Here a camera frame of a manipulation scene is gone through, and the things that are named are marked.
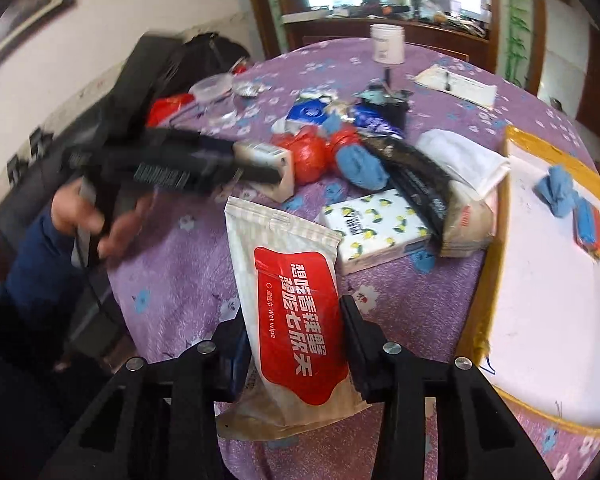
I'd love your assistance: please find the red plastic bag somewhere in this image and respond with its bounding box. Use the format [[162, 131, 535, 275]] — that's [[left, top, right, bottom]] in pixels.
[[325, 125, 361, 161], [272, 127, 331, 186], [145, 92, 198, 128]]

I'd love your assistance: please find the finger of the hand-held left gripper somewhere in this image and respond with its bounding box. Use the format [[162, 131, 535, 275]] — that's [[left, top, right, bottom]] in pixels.
[[147, 127, 241, 161], [130, 152, 283, 196]]

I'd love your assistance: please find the crumpled foil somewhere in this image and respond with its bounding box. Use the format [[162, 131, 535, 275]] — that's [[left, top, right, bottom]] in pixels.
[[232, 77, 271, 98]]

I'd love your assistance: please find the blue snack packet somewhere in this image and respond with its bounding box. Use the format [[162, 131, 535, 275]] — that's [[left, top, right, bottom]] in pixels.
[[282, 100, 331, 133]]

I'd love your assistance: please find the blue shoe cover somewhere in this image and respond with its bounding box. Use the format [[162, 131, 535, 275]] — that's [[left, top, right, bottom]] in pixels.
[[335, 145, 391, 191], [532, 164, 581, 218]]

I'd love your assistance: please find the wooden mirror cabinet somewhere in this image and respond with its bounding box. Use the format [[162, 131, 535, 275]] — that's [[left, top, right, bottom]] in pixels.
[[240, 0, 546, 73]]

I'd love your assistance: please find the black plastic packet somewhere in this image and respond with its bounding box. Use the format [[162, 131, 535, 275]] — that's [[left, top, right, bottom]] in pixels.
[[360, 132, 453, 253]]

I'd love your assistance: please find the person's left hand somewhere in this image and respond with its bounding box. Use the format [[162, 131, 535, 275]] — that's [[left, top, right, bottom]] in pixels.
[[50, 180, 153, 261]]

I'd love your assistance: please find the red and blue packet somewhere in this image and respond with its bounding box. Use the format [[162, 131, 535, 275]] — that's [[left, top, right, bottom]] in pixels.
[[572, 197, 600, 261]]

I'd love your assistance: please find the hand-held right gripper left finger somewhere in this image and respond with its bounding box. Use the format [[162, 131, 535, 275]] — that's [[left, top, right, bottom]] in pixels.
[[50, 317, 253, 480]]

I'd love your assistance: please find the black backpack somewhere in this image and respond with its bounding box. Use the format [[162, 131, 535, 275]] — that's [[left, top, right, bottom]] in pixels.
[[170, 32, 253, 96]]

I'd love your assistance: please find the lemon print tissue pack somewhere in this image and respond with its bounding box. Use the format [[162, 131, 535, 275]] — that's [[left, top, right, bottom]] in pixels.
[[319, 189, 433, 277]]

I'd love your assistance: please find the white plastic jar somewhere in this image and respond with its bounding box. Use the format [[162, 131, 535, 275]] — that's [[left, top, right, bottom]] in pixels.
[[370, 24, 407, 67]]

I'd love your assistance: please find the clear plastic lid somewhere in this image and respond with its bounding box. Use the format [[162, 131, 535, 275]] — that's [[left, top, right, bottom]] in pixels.
[[200, 105, 238, 128]]

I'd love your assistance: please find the paper notepad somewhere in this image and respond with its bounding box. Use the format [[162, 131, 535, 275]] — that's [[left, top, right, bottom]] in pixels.
[[414, 64, 498, 110]]

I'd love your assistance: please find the red label wet wipe packet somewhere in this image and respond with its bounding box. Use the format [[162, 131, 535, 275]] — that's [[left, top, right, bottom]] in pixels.
[[215, 196, 373, 443]]

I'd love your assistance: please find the yellow rimmed white box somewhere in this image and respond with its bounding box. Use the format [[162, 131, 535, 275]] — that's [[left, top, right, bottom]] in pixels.
[[455, 125, 600, 436]]

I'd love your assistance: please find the clear plastic container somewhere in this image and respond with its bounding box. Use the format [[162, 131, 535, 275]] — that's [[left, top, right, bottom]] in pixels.
[[189, 72, 235, 103]]

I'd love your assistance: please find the black bag with buckles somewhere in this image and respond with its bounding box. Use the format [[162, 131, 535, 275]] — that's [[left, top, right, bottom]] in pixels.
[[0, 105, 111, 256]]

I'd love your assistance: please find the dark blue packet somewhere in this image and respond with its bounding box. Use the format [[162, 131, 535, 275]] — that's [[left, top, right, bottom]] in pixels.
[[352, 105, 406, 138]]

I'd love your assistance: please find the white cloth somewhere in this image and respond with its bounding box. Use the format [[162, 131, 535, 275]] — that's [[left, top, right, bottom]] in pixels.
[[415, 128, 511, 198]]

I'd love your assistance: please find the black cup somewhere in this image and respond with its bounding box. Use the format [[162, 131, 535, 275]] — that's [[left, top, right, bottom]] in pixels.
[[357, 67, 413, 128]]

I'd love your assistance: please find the framed wall picture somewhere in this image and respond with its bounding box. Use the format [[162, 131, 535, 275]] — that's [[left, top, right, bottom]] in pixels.
[[0, 0, 76, 86]]

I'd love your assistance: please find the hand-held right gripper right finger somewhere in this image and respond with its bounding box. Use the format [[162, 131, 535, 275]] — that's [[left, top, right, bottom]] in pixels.
[[339, 294, 556, 480]]

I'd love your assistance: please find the person's left forearm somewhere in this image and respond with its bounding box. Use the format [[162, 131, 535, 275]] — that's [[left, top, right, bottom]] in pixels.
[[0, 205, 106, 331]]

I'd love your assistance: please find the purple floral tablecloth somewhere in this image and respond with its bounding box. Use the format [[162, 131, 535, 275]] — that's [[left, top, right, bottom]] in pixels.
[[105, 37, 600, 480]]

